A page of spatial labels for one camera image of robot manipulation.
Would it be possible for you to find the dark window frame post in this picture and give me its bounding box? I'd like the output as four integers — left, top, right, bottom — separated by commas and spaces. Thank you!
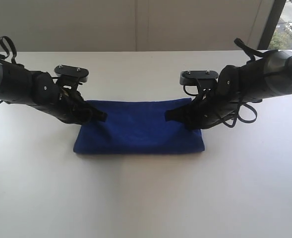
257, 0, 286, 50

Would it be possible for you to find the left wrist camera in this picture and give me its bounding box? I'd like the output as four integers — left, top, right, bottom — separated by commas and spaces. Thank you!
54, 64, 89, 90

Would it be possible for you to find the blue towel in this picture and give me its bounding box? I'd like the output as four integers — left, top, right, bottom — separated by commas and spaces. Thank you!
73, 98, 205, 155

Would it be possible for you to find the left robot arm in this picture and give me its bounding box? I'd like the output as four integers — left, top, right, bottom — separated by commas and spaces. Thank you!
0, 55, 107, 125

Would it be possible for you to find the right black cable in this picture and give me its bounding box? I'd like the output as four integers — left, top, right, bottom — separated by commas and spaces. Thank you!
182, 37, 292, 129

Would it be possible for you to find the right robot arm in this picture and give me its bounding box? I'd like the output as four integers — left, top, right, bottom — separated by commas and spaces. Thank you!
165, 51, 292, 130

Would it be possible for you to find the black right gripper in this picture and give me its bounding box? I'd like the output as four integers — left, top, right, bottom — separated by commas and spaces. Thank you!
165, 93, 239, 130

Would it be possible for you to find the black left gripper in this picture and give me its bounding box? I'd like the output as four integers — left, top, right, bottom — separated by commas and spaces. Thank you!
29, 89, 108, 124

